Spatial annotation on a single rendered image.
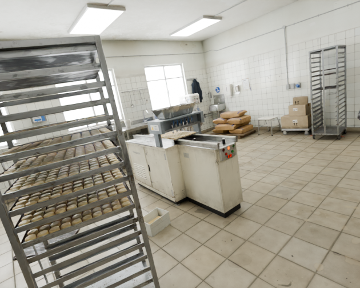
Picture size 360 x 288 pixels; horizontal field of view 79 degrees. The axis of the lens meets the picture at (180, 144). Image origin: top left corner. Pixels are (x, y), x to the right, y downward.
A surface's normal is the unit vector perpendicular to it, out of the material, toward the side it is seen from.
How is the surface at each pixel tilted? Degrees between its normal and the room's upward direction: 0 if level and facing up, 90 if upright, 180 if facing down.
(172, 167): 90
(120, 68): 90
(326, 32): 90
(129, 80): 90
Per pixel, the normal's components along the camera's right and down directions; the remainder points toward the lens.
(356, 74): -0.76, 0.28
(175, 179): 0.59, 0.08
